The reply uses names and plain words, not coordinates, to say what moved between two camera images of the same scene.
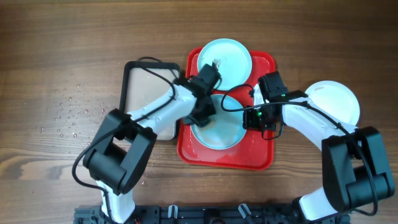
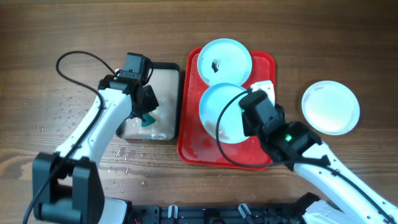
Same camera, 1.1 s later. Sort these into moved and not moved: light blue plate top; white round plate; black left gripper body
Moved: black left gripper body
Not moved: light blue plate top; white round plate
